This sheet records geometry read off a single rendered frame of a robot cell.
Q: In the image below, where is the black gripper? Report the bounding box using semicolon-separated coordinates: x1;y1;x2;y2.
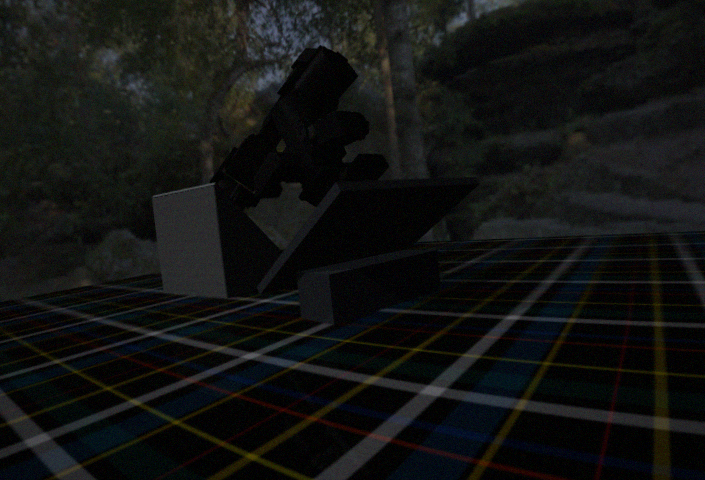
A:
253;118;389;207

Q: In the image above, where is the dark grey switch panel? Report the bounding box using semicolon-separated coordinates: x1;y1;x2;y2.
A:
257;177;480;325

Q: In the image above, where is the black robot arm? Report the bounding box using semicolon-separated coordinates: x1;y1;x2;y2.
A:
209;45;370;210

